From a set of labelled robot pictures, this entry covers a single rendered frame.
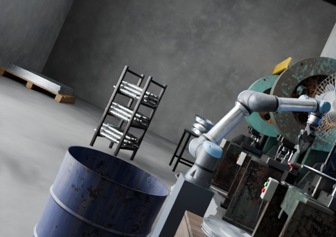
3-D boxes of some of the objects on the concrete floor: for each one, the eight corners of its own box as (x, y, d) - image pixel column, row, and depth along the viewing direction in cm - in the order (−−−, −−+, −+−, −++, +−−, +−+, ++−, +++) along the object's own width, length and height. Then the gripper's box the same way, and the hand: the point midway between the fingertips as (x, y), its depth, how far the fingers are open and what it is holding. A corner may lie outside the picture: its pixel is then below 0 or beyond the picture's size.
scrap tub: (-10, 281, 129) (49, 150, 128) (41, 240, 171) (86, 141, 170) (103, 339, 126) (165, 206, 125) (126, 283, 168) (172, 183, 167)
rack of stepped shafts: (117, 161, 405) (155, 78, 403) (84, 142, 423) (121, 63, 421) (135, 162, 444) (170, 86, 442) (105, 145, 463) (138, 72, 460)
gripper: (316, 126, 251) (303, 155, 252) (303, 120, 252) (290, 149, 253) (321, 126, 243) (306, 157, 243) (307, 120, 244) (293, 151, 244)
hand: (300, 152), depth 245 cm, fingers closed
